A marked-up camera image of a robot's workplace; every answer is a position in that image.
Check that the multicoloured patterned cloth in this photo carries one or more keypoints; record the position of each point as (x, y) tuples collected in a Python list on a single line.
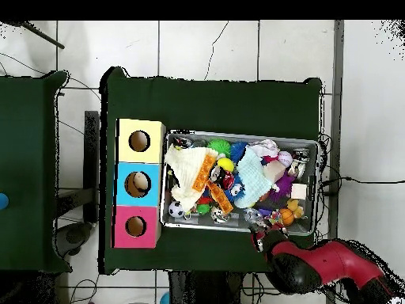
[(274, 218)]

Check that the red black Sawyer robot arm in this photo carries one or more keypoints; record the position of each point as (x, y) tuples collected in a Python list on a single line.
[(332, 262)]

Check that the shallow mesh bin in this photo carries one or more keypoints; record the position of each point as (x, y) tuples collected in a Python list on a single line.
[(303, 228)]

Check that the wooden box with three holes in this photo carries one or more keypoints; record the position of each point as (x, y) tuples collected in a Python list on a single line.
[(148, 196)]

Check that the orange basketball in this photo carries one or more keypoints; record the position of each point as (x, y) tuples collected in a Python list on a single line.
[(287, 217)]

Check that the orange plastic brick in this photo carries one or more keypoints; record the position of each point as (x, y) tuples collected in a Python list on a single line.
[(204, 173), (220, 198)]

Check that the mint knitted cloth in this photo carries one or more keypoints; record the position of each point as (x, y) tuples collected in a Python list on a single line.
[(253, 180)]

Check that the yellow ball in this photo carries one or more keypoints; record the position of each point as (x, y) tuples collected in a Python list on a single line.
[(225, 164)]

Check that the white baseball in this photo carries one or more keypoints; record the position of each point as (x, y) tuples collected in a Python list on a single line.
[(285, 159)]

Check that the black white soccer ball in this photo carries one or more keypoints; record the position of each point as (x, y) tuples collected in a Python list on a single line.
[(176, 209)]

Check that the blue spiky ball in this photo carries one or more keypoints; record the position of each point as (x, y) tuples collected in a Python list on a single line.
[(238, 151)]

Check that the green spiky ball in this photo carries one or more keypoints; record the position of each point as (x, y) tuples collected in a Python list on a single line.
[(219, 147)]

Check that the cream knitted cloth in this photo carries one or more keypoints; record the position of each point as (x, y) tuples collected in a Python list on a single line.
[(185, 167)]

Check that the dark green tablecloth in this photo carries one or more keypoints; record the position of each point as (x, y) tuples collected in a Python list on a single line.
[(221, 107)]

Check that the green covered side table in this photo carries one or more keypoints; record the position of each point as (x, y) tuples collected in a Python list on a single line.
[(25, 158)]

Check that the blue plastic cup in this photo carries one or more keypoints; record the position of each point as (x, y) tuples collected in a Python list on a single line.
[(3, 201)]

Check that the dark grey rod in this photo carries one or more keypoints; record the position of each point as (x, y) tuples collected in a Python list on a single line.
[(47, 38)]

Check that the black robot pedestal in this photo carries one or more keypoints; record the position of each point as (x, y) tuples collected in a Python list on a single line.
[(205, 289)]

